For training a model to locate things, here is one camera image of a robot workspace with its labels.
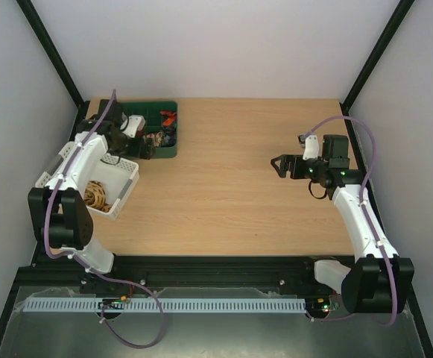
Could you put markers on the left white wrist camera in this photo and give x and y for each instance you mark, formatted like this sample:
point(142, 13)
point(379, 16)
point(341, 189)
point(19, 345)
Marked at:
point(133, 125)

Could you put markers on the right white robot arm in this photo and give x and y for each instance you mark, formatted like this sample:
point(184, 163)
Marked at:
point(380, 278)

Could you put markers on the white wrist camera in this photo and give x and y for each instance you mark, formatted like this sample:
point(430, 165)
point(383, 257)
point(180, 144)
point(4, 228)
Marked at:
point(310, 145)
point(133, 125)

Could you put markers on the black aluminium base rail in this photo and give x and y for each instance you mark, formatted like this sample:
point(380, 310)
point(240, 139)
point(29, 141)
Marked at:
point(293, 275)

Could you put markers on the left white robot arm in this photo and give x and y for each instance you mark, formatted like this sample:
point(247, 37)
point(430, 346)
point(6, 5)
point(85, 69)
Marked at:
point(89, 175)

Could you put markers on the colourful patterned rolled tie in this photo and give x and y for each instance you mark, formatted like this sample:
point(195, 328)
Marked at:
point(157, 139)

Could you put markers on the blue patterned rolled tie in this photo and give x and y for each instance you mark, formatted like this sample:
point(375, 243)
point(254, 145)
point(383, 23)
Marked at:
point(169, 137)

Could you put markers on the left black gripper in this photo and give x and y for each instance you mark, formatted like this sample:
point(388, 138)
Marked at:
point(136, 151)

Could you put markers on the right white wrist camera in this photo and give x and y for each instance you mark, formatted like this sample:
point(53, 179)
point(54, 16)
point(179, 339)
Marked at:
point(310, 145)

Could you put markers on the green compartment tray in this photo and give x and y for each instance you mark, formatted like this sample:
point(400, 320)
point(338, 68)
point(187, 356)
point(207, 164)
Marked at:
point(120, 110)

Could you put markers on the yellow leopard print tie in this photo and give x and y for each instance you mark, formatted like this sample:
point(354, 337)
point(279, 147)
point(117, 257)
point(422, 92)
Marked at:
point(95, 196)

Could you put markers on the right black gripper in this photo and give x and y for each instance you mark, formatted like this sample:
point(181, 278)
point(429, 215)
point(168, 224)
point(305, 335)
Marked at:
point(294, 167)

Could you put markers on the light blue cable duct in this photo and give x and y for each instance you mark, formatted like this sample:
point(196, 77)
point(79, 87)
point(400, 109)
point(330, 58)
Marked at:
point(168, 305)

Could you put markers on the white perforated plastic basket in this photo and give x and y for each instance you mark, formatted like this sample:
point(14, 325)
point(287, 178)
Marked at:
point(117, 179)

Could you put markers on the red orange rolled tie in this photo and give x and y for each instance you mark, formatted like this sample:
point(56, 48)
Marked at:
point(168, 118)

